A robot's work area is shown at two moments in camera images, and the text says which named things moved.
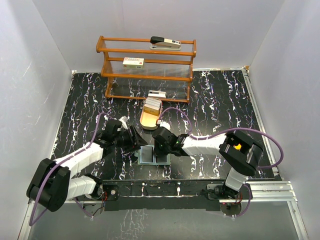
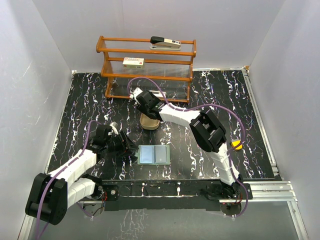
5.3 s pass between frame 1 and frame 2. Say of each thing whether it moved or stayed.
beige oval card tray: stayed
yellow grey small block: stayed
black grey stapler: stayed
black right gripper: moved
